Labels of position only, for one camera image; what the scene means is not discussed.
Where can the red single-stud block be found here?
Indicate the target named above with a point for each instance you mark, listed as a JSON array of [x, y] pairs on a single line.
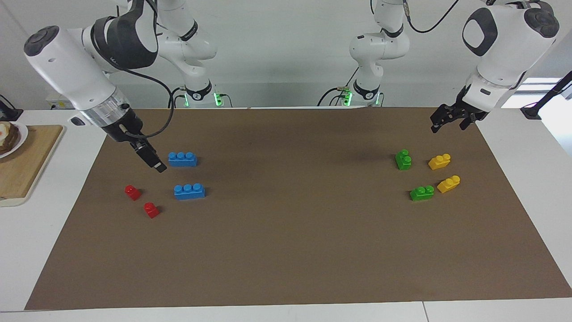
[[151, 210], [132, 192]]

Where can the brown paper mat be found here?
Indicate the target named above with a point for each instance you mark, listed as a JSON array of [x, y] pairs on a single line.
[[286, 250]]

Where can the green two-stud block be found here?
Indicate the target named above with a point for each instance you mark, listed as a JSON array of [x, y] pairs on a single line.
[[422, 193], [403, 160]]

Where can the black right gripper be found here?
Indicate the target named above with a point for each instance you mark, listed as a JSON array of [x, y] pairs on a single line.
[[123, 127]]

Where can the black desk clamp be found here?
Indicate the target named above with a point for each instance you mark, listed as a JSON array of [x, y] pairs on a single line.
[[9, 112]]

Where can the white plate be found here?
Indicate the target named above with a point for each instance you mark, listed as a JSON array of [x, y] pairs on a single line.
[[22, 134]]

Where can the yellow two-stud block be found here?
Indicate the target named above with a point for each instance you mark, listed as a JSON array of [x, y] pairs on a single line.
[[448, 184], [439, 162]]

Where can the sandwich with egg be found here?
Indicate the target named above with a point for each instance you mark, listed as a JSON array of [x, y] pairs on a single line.
[[6, 136]]

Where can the white wall socket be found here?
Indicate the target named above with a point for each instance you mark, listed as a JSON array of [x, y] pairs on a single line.
[[57, 103]]

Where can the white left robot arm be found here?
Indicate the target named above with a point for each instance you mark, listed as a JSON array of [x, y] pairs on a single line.
[[500, 44]]

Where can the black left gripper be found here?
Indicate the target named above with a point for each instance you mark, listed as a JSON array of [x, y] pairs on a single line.
[[464, 112]]

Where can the blue three-stud block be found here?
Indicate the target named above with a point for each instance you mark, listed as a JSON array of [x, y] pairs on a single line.
[[182, 160], [189, 192]]

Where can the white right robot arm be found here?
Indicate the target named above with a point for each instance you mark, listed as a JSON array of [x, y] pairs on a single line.
[[71, 67]]

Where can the black clamp stand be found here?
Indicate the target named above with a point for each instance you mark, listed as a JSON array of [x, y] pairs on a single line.
[[534, 109]]

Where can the wooden cutting board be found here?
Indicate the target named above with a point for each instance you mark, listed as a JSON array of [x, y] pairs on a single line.
[[27, 170]]

